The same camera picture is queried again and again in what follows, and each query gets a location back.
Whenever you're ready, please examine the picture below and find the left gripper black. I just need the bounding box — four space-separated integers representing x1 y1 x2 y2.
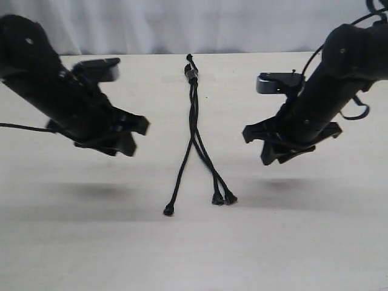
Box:
46 66 150 156

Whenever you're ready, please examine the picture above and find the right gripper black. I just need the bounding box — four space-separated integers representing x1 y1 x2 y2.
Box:
242 87 343 166

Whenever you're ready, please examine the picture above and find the black rope strand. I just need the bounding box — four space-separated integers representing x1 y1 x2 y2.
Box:
183 53 225 206
162 68 198 216
189 81 238 206

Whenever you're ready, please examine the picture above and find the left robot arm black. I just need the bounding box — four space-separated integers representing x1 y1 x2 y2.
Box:
1 14 150 156

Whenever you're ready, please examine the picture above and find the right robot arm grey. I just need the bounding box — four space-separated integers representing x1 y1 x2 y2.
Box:
242 1 387 166

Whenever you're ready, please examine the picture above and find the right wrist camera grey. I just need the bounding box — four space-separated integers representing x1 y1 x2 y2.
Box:
256 72 306 95

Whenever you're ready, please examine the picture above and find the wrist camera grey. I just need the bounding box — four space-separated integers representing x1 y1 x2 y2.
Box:
256 72 306 95
80 58 121 82

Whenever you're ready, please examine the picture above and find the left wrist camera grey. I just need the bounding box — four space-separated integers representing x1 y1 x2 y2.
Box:
80 58 121 82

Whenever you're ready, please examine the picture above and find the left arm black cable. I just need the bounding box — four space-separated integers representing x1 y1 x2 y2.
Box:
0 122 58 133

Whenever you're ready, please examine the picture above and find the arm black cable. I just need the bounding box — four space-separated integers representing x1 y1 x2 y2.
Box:
0 122 58 133
290 0 388 119

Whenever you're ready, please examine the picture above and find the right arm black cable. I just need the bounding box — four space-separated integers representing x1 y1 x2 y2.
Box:
290 0 388 119

